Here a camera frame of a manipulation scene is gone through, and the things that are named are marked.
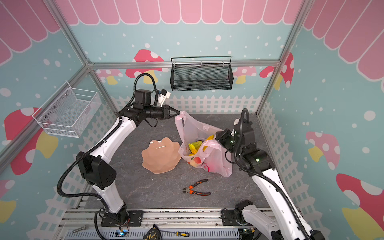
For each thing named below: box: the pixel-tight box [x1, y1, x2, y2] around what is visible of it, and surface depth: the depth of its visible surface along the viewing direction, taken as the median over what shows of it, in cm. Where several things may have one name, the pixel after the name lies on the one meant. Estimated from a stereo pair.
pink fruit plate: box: [141, 137, 182, 174], surface depth 97 cm
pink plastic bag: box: [175, 111, 233, 177], surface depth 81 cm
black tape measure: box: [143, 224, 163, 240], surface depth 70 cm
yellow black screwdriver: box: [160, 230, 190, 237], surface depth 71 cm
